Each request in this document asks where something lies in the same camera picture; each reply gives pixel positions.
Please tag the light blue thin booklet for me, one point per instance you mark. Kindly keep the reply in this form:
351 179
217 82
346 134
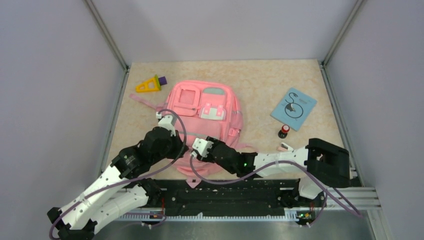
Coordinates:
294 108

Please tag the aluminium frame rail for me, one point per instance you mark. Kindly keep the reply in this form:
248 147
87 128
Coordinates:
364 198

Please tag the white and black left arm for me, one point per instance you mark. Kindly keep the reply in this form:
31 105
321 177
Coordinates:
124 185

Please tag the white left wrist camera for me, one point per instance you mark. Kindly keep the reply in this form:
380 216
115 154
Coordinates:
167 122

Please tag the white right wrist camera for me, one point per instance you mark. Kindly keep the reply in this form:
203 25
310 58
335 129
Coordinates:
202 146

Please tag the pink and white eraser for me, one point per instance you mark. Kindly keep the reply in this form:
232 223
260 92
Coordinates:
283 147

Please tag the pink student backpack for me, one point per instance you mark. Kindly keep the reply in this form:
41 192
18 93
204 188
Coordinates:
205 109

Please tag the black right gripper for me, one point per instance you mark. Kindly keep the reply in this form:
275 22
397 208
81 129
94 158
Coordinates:
209 157

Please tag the yellow and purple toy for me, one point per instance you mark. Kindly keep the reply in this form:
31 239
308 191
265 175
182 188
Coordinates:
153 84

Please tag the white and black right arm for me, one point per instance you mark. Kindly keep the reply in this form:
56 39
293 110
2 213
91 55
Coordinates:
325 164

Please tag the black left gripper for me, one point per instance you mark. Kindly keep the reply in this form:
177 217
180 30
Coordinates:
178 143

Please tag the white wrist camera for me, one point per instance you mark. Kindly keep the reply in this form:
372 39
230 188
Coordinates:
167 122
202 146

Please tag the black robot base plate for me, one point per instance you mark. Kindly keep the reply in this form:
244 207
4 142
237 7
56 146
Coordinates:
249 198

